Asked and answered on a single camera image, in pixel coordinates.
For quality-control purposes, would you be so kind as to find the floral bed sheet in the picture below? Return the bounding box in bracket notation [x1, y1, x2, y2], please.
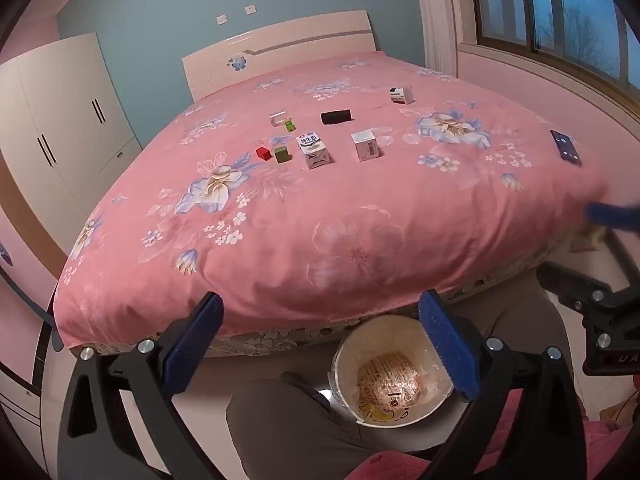
[92, 232, 608, 361]

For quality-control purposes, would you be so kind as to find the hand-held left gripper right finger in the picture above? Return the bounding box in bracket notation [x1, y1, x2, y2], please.
[418, 290, 587, 480]

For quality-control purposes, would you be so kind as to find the pink fleece clothing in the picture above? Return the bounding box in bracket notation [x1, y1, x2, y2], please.
[350, 390, 640, 480]

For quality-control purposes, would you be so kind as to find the paper bowl with plastic liner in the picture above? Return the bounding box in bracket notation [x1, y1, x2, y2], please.
[331, 314, 457, 429]

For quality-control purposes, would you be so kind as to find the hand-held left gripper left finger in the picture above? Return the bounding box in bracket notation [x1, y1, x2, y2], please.
[56, 291, 226, 480]

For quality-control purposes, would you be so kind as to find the cream wardrobe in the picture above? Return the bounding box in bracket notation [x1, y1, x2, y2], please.
[0, 32, 146, 281]

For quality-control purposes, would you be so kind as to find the pink floral blanket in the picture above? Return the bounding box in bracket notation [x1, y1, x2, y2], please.
[52, 50, 611, 356]

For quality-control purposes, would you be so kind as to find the pink white cabinet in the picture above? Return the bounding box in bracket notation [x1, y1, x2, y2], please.
[0, 205, 68, 461]

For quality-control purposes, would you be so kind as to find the pink bed headboard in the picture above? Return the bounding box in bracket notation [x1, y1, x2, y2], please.
[182, 10, 376, 103]

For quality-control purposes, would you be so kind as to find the white milk carton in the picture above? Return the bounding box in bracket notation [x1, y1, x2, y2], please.
[297, 131, 333, 170]

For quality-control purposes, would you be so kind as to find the dark framed window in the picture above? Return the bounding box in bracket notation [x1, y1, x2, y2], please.
[467, 0, 640, 93]

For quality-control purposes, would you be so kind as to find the crumpled printed wrapper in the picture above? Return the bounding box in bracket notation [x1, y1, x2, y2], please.
[357, 352, 434, 411]

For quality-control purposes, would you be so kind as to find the white cardboard box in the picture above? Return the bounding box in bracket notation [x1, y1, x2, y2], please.
[351, 130, 381, 163]

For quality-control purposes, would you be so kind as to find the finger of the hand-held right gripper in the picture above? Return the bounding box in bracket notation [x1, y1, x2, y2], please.
[587, 201, 640, 288]

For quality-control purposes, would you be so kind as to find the dark phone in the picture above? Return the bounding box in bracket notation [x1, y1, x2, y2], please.
[549, 129, 583, 167]

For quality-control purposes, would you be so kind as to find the pale pink curtain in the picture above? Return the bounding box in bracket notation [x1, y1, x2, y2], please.
[412, 0, 460, 80]

